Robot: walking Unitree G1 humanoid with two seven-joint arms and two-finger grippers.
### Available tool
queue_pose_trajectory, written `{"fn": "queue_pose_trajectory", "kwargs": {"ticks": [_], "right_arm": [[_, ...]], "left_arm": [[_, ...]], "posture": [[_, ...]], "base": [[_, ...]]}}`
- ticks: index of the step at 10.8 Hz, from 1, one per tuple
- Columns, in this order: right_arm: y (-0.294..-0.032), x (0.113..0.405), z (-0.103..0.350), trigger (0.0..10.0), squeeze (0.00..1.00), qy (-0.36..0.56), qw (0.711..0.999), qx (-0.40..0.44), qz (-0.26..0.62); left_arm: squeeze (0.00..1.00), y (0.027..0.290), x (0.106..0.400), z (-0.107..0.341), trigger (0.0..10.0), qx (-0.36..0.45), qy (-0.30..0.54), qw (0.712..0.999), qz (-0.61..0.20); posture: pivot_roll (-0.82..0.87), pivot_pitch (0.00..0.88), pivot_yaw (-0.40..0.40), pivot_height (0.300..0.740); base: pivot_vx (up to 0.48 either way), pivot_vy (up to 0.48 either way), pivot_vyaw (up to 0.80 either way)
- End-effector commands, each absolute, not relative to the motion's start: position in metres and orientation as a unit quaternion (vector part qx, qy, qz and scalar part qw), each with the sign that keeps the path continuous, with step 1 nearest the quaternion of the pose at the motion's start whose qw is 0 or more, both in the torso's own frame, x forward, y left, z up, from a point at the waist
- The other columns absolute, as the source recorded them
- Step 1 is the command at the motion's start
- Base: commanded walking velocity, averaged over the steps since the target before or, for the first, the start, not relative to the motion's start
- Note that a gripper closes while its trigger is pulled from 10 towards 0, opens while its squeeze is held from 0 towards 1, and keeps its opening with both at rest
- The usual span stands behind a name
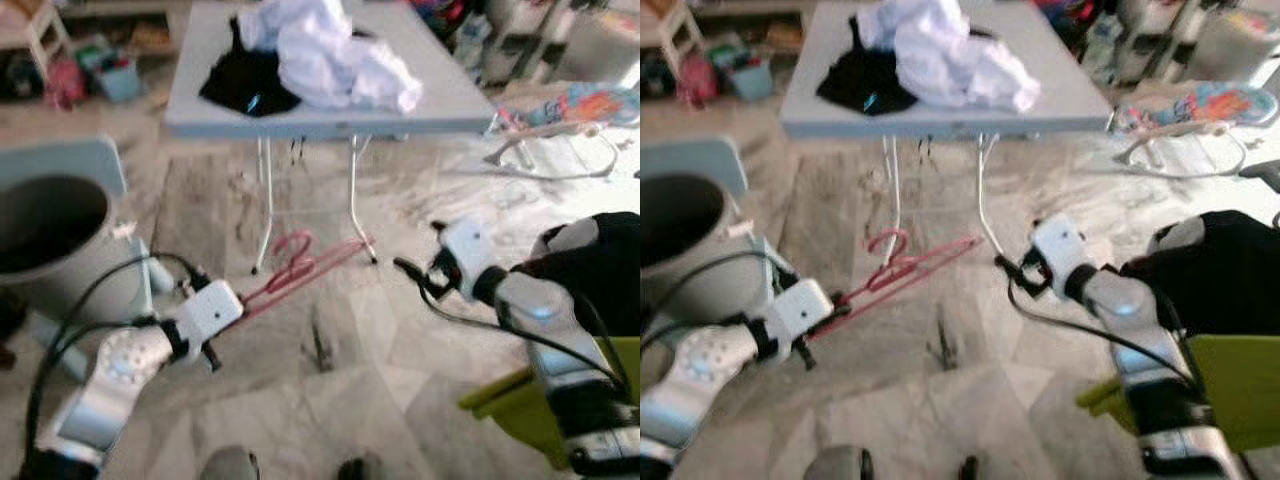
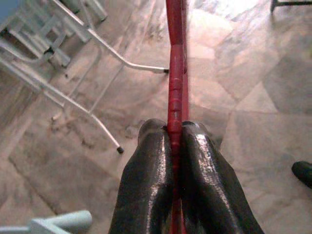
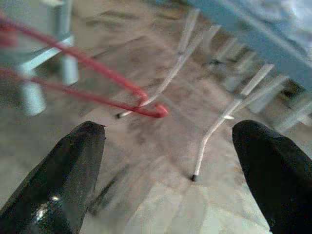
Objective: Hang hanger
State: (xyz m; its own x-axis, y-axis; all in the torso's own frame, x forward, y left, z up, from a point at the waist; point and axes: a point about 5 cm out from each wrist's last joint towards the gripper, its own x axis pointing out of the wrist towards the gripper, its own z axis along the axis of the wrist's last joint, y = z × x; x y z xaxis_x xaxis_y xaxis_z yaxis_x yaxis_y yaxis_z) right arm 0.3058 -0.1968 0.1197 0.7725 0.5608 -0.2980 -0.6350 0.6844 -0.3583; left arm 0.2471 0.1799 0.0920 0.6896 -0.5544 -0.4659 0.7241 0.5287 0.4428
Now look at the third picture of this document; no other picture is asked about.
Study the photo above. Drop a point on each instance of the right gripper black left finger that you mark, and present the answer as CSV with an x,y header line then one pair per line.
x,y
56,185

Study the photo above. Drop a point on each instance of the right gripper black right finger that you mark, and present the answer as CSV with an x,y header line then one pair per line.
x,y
280,185

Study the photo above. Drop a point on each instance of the pink plastic clothes hanger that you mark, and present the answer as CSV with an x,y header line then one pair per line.
x,y
97,65

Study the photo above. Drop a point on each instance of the white folding table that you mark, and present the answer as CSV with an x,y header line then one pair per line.
x,y
256,31

